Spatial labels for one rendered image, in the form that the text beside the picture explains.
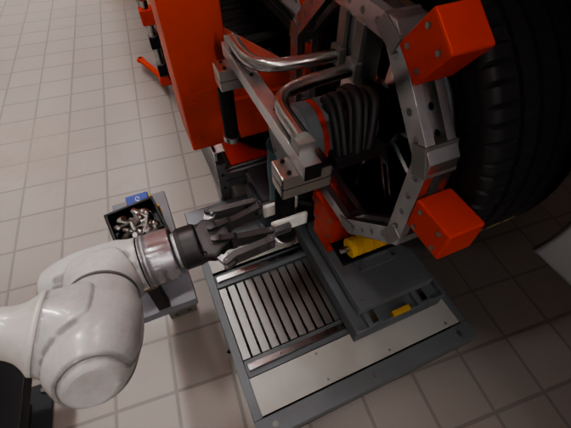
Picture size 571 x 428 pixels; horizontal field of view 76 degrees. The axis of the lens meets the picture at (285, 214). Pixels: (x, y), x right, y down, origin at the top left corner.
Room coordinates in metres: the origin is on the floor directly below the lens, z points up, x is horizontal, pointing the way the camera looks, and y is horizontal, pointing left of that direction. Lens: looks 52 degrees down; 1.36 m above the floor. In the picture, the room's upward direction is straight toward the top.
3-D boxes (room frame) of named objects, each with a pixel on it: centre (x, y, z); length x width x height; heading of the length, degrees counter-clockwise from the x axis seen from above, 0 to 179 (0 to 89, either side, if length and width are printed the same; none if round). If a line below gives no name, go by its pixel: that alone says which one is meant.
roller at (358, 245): (0.60, -0.29, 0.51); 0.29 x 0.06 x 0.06; 113
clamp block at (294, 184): (0.43, -0.03, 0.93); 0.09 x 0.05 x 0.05; 113
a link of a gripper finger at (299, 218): (0.40, -0.01, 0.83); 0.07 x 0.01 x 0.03; 113
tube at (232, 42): (0.71, 0.01, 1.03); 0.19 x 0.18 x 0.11; 113
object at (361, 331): (0.74, -0.30, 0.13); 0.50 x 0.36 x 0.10; 23
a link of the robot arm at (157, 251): (0.33, 0.21, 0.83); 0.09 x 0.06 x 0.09; 24
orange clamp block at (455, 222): (0.39, -0.28, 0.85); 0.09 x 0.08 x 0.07; 23
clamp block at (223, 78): (0.75, 0.11, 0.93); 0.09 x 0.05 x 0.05; 113
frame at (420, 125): (0.67, -0.15, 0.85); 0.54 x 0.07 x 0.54; 23
